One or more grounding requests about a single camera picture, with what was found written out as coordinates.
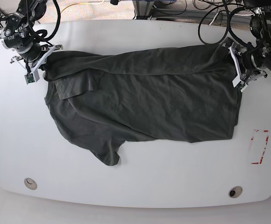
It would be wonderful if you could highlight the left table grommet hole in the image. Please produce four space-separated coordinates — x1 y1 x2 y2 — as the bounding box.
24 178 37 190

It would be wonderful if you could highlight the dark grey T-shirt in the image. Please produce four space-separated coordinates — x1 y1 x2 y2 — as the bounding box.
44 45 242 166

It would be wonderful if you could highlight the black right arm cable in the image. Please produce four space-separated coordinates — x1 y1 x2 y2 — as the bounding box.
31 0 61 46

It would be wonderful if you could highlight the yellow cable on floor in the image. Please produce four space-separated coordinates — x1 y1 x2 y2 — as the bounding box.
60 0 105 14

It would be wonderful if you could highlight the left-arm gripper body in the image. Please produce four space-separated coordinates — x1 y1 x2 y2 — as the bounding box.
222 42 267 92

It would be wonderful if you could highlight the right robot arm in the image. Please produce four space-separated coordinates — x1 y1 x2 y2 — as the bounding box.
0 0 63 84

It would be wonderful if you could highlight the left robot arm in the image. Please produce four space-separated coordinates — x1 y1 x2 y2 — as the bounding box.
223 0 271 91

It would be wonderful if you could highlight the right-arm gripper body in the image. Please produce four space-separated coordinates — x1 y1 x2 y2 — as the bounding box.
10 44 63 77

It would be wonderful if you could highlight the right table grommet hole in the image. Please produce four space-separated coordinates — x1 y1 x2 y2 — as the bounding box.
228 186 243 198

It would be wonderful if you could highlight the aluminium frame base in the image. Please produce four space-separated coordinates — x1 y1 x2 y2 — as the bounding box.
132 0 253 26

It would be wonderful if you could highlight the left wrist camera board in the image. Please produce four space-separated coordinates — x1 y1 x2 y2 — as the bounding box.
232 76 242 88

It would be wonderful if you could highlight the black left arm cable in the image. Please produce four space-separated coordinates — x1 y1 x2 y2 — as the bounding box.
197 0 257 49

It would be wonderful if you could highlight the red tape rectangle marking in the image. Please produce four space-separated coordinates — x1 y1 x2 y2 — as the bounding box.
248 129 270 165

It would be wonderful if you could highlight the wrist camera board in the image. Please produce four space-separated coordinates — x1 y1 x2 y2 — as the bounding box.
24 73 39 84
232 76 242 88

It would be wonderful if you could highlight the table grommet hole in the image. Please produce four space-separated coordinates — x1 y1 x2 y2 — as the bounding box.
228 186 243 198
24 178 37 190

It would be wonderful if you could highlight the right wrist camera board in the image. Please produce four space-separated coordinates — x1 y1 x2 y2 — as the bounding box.
24 73 39 84

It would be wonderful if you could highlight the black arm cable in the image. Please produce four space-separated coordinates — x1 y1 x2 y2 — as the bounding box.
31 0 61 46
197 0 257 49

